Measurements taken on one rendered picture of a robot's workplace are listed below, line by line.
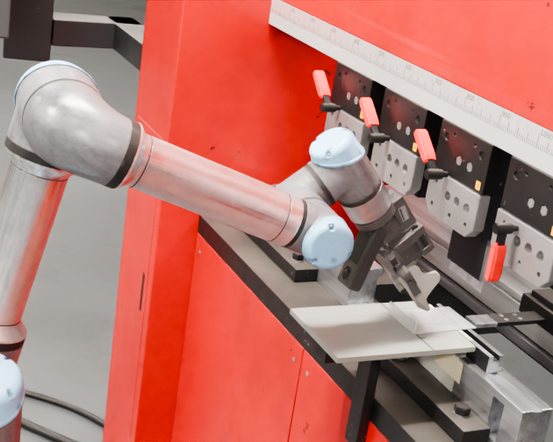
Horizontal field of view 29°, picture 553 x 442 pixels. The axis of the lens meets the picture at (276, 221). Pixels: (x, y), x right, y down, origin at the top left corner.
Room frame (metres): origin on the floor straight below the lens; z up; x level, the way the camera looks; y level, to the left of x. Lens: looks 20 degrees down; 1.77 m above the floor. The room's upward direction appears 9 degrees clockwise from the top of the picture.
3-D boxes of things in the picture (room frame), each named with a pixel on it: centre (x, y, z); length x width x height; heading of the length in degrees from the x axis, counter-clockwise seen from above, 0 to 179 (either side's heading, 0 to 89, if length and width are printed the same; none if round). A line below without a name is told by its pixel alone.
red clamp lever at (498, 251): (1.58, -0.35, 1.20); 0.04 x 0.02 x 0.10; 117
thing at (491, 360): (1.72, -0.35, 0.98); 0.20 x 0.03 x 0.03; 27
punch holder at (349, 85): (2.12, -0.14, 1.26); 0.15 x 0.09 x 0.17; 27
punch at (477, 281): (1.74, -0.34, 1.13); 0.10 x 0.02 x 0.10; 27
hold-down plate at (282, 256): (2.25, -0.01, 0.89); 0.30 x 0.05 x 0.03; 27
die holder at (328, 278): (2.23, -0.09, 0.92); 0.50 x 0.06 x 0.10; 27
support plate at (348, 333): (1.68, -0.20, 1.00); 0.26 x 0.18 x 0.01; 117
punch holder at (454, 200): (1.76, -0.32, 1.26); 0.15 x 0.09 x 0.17; 27
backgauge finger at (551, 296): (1.81, -0.48, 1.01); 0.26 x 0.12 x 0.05; 117
